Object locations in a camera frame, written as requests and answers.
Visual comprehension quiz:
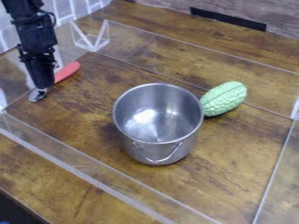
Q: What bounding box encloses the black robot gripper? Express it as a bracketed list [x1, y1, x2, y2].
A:
[0, 0, 57, 88]

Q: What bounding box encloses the orange handled metal spoon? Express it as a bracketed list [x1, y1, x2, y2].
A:
[28, 61, 80, 102]

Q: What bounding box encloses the stainless steel pot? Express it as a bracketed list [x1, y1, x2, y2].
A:
[112, 83, 204, 165]

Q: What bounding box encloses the green bitter melon toy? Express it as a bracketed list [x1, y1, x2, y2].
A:
[200, 81, 248, 116]

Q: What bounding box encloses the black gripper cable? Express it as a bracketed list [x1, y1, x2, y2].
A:
[39, 10, 59, 30]

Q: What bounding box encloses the clear acrylic enclosure wall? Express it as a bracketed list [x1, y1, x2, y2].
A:
[0, 19, 299, 224]

